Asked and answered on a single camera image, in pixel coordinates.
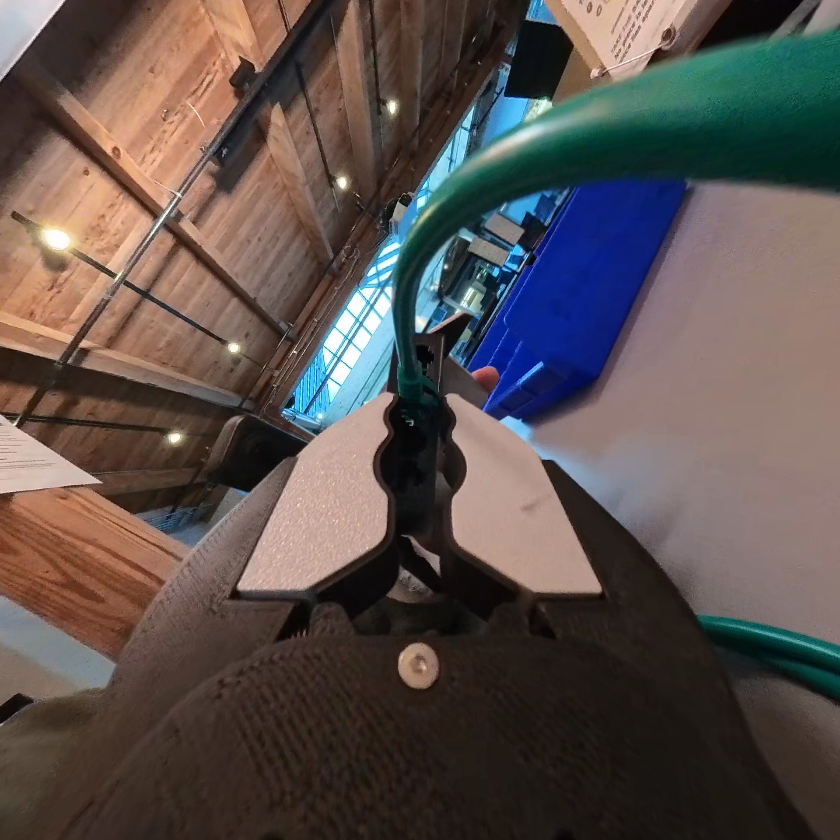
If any wooden post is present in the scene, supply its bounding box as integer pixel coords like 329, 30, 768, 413
0, 486, 191, 657

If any blue plastic bin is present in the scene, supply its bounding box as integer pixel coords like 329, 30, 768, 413
469, 180, 686, 421

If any black hanging speaker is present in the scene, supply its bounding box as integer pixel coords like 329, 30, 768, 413
505, 20, 573, 99

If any green ethernet cable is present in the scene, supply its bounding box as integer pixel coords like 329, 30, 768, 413
394, 29, 840, 700

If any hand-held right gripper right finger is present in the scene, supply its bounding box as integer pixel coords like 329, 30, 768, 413
438, 392, 605, 619

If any black rounded device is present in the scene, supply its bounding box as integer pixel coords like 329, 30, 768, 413
210, 413, 316, 493

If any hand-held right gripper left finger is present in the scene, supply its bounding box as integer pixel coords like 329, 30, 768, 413
235, 392, 401, 618

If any white paper notice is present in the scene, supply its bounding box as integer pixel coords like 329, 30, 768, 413
0, 413, 102, 496

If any wooden board with instruction sheet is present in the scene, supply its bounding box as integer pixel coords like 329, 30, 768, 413
545, 0, 729, 102

